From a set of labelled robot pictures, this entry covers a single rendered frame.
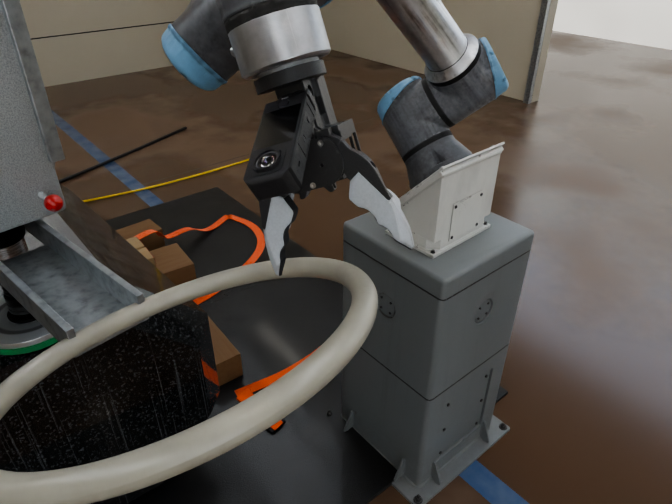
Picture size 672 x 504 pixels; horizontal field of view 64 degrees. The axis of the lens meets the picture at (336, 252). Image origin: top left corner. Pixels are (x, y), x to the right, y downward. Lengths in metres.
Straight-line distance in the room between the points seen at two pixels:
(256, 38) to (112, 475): 0.38
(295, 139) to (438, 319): 1.02
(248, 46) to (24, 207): 0.72
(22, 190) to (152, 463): 0.77
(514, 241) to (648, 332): 1.39
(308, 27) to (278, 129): 0.09
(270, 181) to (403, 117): 1.05
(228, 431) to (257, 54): 0.32
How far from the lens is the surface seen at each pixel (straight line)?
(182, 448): 0.46
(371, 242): 1.50
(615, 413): 2.40
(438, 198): 1.36
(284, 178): 0.45
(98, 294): 0.99
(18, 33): 1.08
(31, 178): 1.14
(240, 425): 0.46
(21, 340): 1.29
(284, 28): 0.51
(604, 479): 2.17
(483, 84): 1.45
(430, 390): 1.61
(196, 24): 0.68
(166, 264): 2.78
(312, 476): 1.96
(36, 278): 1.09
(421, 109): 1.46
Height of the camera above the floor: 1.62
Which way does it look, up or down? 33 degrees down
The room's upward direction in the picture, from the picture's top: straight up
